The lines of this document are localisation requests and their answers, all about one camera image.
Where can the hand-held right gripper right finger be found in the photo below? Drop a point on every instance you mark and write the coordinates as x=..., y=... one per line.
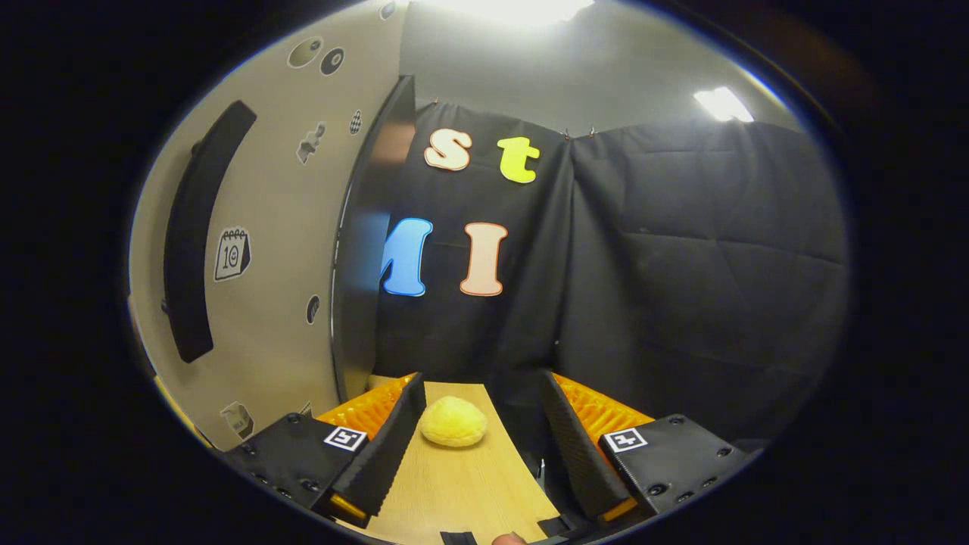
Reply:
x=575, y=454

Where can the yellow sponge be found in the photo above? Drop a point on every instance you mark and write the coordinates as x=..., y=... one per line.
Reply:
x=453, y=421

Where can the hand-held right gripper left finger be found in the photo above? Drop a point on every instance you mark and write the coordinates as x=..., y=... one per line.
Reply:
x=390, y=454

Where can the grey cabinet door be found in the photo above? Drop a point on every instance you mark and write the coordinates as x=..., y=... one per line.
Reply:
x=288, y=227

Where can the large rectangular ceiling light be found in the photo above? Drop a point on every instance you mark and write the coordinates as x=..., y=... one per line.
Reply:
x=515, y=9

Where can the narrow ceiling light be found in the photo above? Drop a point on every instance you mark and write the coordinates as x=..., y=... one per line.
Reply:
x=723, y=104

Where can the black backdrop cloth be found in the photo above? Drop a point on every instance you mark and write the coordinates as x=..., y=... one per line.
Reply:
x=681, y=288

